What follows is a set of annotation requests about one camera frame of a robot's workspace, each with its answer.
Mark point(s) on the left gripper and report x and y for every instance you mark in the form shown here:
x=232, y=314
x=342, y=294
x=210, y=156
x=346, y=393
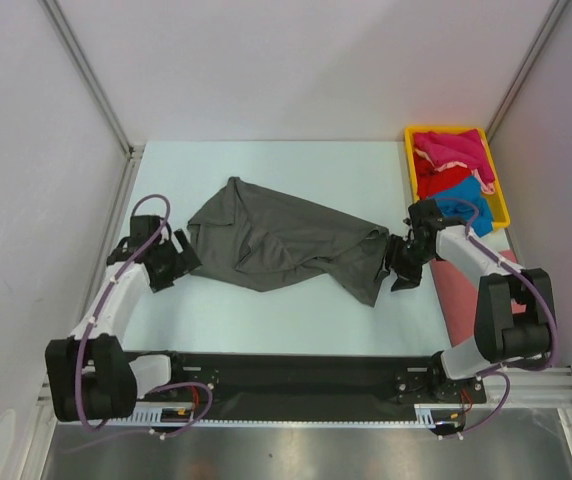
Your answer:
x=186, y=261

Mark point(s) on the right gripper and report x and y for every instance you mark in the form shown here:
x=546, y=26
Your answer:
x=407, y=277

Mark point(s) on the dark grey t-shirt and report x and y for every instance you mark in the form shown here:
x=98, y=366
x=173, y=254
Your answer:
x=264, y=240

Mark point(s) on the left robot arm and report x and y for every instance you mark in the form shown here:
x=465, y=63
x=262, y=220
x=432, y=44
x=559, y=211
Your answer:
x=91, y=377

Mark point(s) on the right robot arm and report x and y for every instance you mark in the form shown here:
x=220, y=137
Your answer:
x=514, y=326

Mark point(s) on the folded dusty red t-shirt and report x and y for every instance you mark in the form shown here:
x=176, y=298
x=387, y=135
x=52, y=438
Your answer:
x=457, y=289

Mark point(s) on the blue t-shirt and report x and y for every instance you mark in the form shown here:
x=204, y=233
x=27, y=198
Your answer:
x=465, y=200

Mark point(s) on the yellow plastic bin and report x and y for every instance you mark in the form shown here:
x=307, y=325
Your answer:
x=496, y=201

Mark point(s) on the magenta pink t-shirt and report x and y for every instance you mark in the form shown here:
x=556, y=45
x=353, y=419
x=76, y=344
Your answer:
x=444, y=150

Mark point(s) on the white slotted cable duct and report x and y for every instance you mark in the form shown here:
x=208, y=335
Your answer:
x=173, y=417

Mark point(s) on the left aluminium frame post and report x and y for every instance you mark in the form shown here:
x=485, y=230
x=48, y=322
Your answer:
x=75, y=51

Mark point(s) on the aluminium frame post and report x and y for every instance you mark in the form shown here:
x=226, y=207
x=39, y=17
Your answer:
x=75, y=51
x=545, y=32

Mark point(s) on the right aluminium frame post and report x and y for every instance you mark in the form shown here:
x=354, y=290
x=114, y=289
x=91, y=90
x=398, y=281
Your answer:
x=545, y=32

